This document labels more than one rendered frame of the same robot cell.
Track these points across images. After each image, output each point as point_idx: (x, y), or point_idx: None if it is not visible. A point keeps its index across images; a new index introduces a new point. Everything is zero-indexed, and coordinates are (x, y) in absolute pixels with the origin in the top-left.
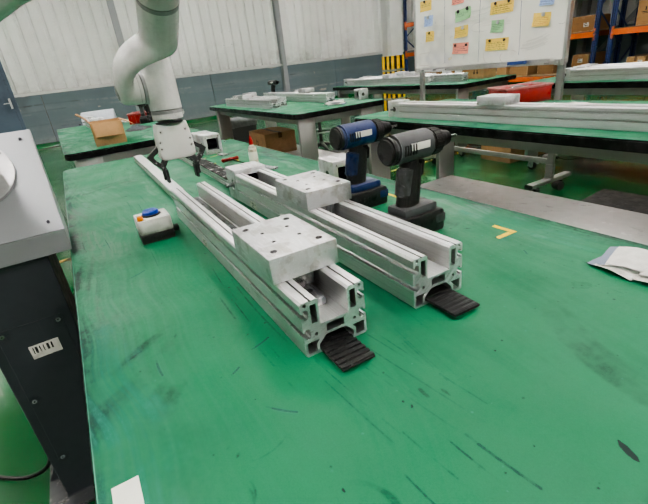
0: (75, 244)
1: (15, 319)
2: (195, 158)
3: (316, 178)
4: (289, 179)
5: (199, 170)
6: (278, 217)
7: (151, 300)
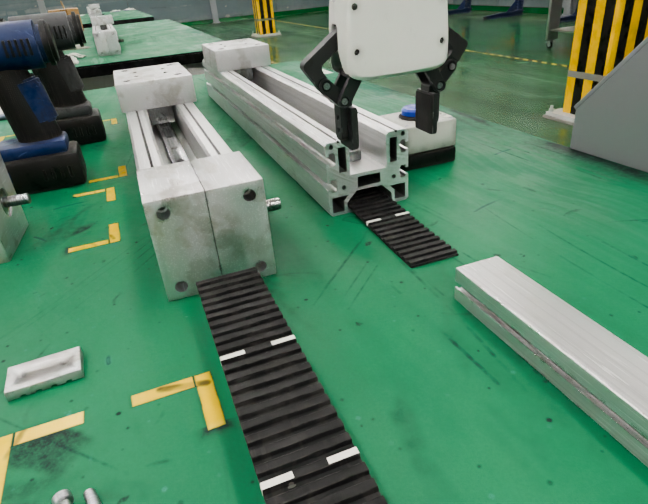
0: (582, 155)
1: None
2: (338, 87)
3: (139, 74)
4: (171, 74)
5: (338, 128)
6: (226, 49)
7: (358, 104)
